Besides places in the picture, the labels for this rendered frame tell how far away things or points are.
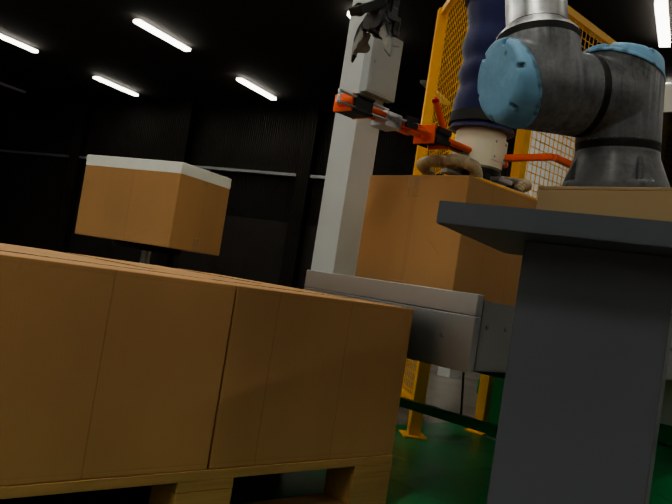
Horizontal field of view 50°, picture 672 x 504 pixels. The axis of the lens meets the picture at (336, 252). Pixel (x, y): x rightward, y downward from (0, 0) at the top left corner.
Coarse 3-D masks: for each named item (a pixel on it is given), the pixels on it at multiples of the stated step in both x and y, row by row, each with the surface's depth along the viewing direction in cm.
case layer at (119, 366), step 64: (0, 256) 121; (64, 256) 172; (0, 320) 122; (64, 320) 130; (128, 320) 138; (192, 320) 148; (256, 320) 160; (320, 320) 173; (384, 320) 189; (0, 384) 123; (64, 384) 131; (128, 384) 140; (192, 384) 150; (256, 384) 161; (320, 384) 175; (384, 384) 190; (0, 448) 124; (64, 448) 132; (128, 448) 141; (192, 448) 151; (256, 448) 162; (320, 448) 176; (384, 448) 192
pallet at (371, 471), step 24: (384, 456) 192; (72, 480) 134; (96, 480) 136; (120, 480) 140; (144, 480) 143; (168, 480) 147; (192, 480) 151; (216, 480) 155; (336, 480) 189; (360, 480) 187; (384, 480) 193
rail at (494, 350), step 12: (492, 312) 196; (504, 312) 200; (480, 324) 192; (492, 324) 196; (504, 324) 200; (480, 336) 193; (492, 336) 196; (504, 336) 200; (480, 348) 193; (492, 348) 197; (504, 348) 201; (480, 360) 193; (492, 360) 197; (504, 360) 201; (504, 372) 202
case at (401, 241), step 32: (384, 192) 232; (416, 192) 222; (448, 192) 214; (480, 192) 213; (512, 192) 225; (384, 224) 230; (416, 224) 221; (384, 256) 228; (416, 256) 219; (448, 256) 210; (480, 256) 216; (512, 256) 228; (448, 288) 209; (480, 288) 217; (512, 288) 229
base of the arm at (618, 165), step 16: (576, 144) 134; (592, 144) 130; (608, 144) 128; (624, 144) 127; (640, 144) 126; (656, 144) 128; (576, 160) 133; (592, 160) 129; (608, 160) 127; (624, 160) 126; (640, 160) 126; (656, 160) 128; (576, 176) 130; (592, 176) 127; (608, 176) 126; (624, 176) 125; (640, 176) 126; (656, 176) 126
